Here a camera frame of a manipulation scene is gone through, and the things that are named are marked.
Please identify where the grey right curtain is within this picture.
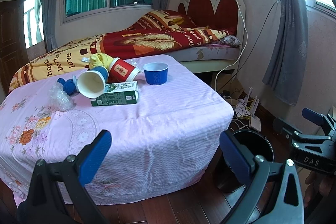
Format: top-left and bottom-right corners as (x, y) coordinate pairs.
(262, 0), (308, 106)

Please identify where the floral pillow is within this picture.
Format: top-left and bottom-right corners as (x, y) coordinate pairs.
(215, 35), (242, 47)

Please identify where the yellow cloth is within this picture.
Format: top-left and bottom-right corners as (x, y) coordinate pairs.
(89, 53), (114, 69)

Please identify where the blue white paper cup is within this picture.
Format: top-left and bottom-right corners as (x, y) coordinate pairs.
(77, 66), (109, 98)

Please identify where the right hand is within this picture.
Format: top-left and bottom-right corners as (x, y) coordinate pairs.
(303, 171), (335, 207)

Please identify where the red yellow quilt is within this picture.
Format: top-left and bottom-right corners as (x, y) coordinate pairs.
(9, 10), (227, 91)

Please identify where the small bright window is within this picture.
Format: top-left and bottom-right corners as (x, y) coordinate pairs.
(23, 0), (44, 49)

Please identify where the bed with red headboard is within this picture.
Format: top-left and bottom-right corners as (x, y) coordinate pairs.
(169, 0), (247, 74)

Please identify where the blue paper bowl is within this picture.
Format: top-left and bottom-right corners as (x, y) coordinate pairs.
(143, 62), (169, 85)

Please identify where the cardboard box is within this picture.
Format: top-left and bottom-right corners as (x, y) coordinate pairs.
(217, 74), (244, 99)

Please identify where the black trash bin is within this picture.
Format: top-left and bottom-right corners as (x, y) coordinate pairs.
(213, 129), (274, 193)

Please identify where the clear plastic bag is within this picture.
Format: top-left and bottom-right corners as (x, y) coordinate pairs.
(48, 82), (75, 111)

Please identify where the brown wooden door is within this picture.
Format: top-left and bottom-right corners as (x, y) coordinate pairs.
(0, 1), (28, 95)

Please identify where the red paper cup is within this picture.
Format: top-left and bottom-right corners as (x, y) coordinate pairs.
(108, 57), (140, 83)

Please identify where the green white milk carton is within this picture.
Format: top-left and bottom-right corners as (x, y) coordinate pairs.
(91, 81), (138, 107)

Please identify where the white power cable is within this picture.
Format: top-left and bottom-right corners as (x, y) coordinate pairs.
(213, 0), (249, 90)

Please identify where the blue cloth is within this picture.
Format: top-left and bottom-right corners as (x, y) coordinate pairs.
(58, 78), (78, 96)

